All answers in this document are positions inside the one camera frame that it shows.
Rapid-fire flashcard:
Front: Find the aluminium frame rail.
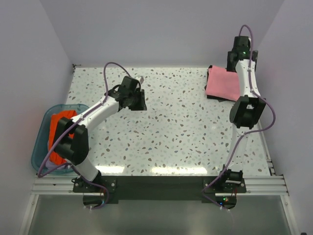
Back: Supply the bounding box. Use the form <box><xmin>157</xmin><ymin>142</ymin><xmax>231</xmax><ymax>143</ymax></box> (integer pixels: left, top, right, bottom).
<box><xmin>31</xmin><ymin>156</ymin><xmax>291</xmax><ymax>196</ymax></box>

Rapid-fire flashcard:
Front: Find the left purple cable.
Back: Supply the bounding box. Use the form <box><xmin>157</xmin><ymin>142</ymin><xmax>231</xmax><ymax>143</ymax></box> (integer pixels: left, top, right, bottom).
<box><xmin>38</xmin><ymin>62</ymin><xmax>134</xmax><ymax>210</ymax></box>

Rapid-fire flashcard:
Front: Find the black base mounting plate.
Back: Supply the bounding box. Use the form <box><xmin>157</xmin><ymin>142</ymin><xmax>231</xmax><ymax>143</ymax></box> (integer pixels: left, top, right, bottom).
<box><xmin>72</xmin><ymin>176</ymin><xmax>247</xmax><ymax>209</ymax></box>

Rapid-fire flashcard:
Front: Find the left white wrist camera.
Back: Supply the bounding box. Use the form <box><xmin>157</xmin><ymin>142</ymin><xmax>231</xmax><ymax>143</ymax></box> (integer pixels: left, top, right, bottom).
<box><xmin>134</xmin><ymin>76</ymin><xmax>144</xmax><ymax>84</ymax></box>

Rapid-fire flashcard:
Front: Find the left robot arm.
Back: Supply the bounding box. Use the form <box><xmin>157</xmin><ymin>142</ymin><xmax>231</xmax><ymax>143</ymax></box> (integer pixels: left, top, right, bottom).
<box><xmin>53</xmin><ymin>76</ymin><xmax>147</xmax><ymax>192</ymax></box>

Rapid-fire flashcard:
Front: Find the pink t-shirt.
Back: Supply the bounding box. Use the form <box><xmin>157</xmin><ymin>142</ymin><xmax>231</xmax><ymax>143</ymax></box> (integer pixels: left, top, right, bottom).
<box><xmin>205</xmin><ymin>65</ymin><xmax>241</xmax><ymax>101</ymax></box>

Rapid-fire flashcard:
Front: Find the teal plastic basket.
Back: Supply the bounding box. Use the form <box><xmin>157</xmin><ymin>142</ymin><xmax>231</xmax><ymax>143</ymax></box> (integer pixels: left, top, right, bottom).
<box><xmin>31</xmin><ymin>104</ymin><xmax>89</xmax><ymax>172</ymax></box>

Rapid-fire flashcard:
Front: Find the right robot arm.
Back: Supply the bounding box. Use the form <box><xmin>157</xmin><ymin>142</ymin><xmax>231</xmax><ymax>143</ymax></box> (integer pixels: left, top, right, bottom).
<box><xmin>218</xmin><ymin>36</ymin><xmax>266</xmax><ymax>192</ymax></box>

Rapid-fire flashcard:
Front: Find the orange t-shirt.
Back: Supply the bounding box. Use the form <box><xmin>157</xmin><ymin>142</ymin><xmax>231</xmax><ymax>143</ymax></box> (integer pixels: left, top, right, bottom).
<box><xmin>46</xmin><ymin>110</ymin><xmax>77</xmax><ymax>167</ymax></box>

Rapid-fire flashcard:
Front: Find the folded black t-shirt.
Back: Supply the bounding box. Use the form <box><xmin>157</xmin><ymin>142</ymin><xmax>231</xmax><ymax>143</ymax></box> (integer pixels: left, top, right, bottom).
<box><xmin>204</xmin><ymin>64</ymin><xmax>235</xmax><ymax>103</ymax></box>

